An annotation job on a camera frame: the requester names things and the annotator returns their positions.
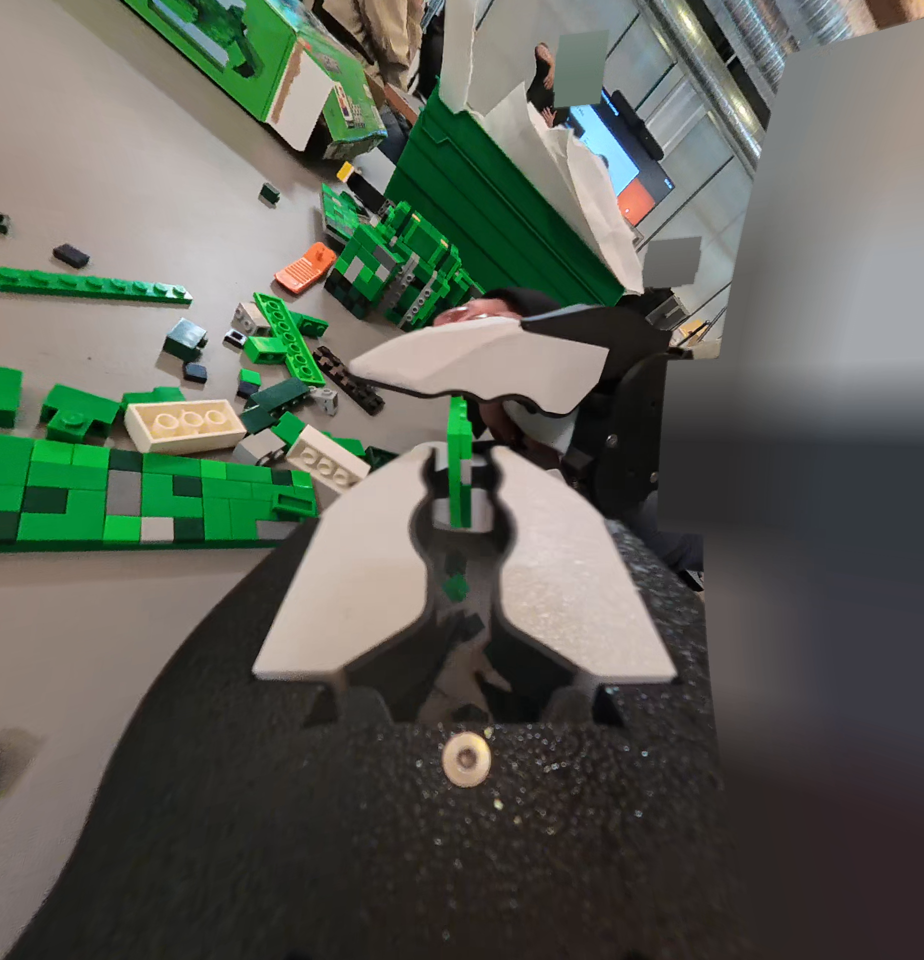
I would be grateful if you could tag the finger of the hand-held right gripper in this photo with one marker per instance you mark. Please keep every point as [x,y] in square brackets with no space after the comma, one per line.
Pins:
[469,356]
[548,433]

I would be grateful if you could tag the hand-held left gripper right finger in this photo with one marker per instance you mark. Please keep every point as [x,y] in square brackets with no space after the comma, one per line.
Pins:
[582,592]

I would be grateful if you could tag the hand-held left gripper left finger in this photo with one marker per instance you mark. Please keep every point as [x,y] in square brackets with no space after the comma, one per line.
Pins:
[349,585]

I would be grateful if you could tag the small green tiled plate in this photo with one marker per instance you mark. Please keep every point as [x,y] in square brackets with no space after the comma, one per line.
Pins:
[458,450]

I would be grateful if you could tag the person's right hand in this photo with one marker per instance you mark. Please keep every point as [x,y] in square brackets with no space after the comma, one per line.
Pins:
[484,309]

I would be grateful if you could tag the green brick cube model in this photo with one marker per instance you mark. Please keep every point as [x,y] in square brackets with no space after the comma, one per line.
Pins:
[387,262]

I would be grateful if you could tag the white brick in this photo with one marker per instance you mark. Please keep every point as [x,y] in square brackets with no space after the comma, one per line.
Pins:
[327,461]

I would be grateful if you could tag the green plastic crate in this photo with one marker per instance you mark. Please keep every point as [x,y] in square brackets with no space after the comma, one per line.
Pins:
[469,195]

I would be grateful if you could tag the green holed plate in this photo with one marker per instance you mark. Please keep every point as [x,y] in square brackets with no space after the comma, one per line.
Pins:
[286,337]

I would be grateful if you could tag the orange brick separator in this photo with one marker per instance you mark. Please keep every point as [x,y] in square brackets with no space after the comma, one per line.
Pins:
[301,271]

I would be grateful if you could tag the crumpled white paper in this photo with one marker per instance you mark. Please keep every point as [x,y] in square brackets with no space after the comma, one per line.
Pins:
[574,172]

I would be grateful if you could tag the light grey brick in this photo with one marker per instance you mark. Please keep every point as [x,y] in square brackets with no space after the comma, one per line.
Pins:
[248,319]

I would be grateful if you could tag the cream brick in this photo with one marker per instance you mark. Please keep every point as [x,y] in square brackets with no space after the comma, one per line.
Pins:
[184,427]

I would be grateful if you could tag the dark green slope brick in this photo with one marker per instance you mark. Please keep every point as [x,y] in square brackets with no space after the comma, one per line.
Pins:
[183,339]

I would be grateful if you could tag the large green mosaic panel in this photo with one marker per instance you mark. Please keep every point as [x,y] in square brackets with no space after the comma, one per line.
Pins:
[72,487]

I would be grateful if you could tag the scattered small bricks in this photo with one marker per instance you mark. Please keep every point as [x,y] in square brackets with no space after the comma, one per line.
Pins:
[72,412]

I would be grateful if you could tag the long green plate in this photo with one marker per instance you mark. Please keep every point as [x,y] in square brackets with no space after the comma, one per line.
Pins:
[87,285]

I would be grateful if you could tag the green toy set box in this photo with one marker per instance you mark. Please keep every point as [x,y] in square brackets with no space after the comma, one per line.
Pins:
[207,45]

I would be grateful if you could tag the wall monitor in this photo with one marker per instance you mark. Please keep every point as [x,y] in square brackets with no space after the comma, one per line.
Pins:
[619,157]

